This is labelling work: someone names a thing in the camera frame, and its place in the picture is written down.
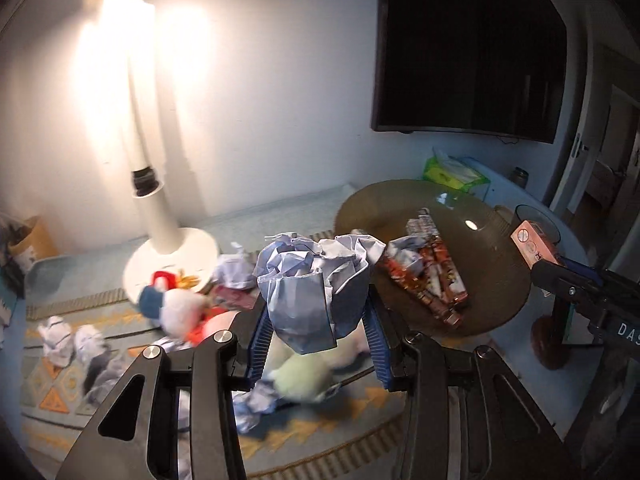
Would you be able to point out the patterned blue rug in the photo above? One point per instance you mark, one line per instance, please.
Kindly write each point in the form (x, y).
(320, 440)

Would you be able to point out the white duck plush toy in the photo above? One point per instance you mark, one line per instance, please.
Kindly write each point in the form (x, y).
(175, 310)

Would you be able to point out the small pink box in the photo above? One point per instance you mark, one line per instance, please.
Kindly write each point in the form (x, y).
(530, 242)

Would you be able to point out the black wall television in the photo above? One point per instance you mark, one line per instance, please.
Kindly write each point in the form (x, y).
(465, 50)

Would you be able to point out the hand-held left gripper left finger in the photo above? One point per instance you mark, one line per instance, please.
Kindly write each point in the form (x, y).
(257, 347)

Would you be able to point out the dark jar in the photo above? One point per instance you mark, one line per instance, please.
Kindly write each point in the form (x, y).
(520, 177)

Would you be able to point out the round glass side table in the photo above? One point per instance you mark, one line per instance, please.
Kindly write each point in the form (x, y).
(552, 340)

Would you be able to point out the green tissue box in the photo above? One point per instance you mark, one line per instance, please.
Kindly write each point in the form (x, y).
(450, 172)

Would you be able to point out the large dango plush toy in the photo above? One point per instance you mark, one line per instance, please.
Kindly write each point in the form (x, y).
(305, 380)

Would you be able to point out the cardboard box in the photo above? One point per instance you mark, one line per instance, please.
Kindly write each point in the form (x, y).
(35, 240)

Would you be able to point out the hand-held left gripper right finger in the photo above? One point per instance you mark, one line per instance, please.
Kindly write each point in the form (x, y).
(377, 350)

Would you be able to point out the blue-white paper ball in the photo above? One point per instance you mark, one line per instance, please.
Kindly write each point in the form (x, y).
(257, 407)
(310, 280)
(105, 380)
(234, 271)
(406, 252)

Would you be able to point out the brown ribbed bowl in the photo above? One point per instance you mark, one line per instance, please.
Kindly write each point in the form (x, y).
(500, 270)

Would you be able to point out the crumpled white paper ball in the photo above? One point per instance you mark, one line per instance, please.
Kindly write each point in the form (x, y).
(57, 340)
(90, 342)

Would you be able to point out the dark red long box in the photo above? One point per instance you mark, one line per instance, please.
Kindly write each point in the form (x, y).
(235, 297)

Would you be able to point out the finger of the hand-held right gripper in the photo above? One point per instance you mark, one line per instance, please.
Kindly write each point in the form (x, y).
(560, 282)
(582, 269)

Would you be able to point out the white door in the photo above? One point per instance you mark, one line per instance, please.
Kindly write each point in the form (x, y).
(617, 125)

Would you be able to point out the white floor lamp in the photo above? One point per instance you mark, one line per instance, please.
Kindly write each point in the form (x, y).
(161, 225)

